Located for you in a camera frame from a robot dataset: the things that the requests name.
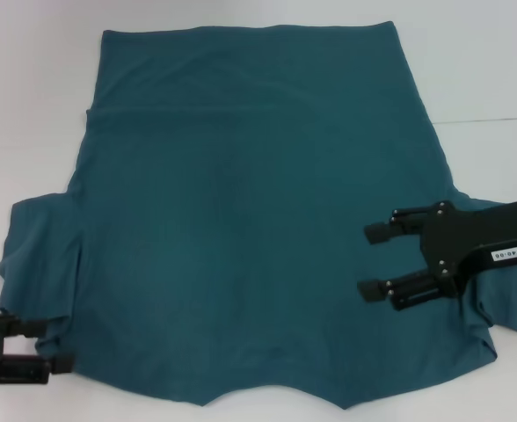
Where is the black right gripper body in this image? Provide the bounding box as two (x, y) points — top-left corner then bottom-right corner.
(420, 196), (517, 292)

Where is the teal blue shirt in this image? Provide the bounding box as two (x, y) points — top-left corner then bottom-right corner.
(0, 20), (517, 399)

